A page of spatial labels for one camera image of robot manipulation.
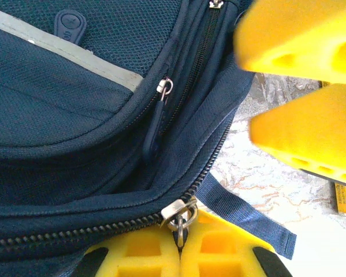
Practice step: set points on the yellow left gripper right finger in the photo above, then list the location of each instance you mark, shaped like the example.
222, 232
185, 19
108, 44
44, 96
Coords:
219, 239

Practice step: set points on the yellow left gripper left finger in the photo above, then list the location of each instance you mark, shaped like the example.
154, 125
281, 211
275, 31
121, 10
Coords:
149, 239

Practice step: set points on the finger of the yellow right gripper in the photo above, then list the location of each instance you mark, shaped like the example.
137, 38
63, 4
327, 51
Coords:
311, 130
291, 34

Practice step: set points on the navy blue student backpack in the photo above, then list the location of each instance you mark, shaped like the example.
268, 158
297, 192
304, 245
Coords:
60, 101

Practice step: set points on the yellow printed label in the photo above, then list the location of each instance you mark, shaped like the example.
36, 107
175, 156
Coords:
341, 199

